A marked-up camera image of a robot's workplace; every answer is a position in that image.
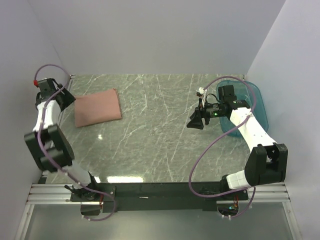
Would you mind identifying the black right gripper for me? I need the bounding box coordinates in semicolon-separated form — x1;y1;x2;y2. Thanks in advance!
186;98;226;130

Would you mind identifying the pink t-shirt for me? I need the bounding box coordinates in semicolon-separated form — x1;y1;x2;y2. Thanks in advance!
74;88;122;128

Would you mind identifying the teal translucent plastic basin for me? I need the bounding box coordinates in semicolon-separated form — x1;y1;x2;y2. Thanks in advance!
216;79;269;138

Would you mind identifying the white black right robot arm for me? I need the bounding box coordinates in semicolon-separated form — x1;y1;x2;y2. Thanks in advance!
186;85;288;200

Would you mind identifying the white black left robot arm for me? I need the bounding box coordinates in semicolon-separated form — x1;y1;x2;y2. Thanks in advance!
24;78;100;201

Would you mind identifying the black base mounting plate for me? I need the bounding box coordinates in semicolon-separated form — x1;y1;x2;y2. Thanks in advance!
69;181;251;216

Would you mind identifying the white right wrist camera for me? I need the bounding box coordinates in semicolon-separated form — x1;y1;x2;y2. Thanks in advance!
196;87;208;107

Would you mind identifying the aluminium front frame rail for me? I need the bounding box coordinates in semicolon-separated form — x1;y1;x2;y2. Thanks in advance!
26;183;291;205

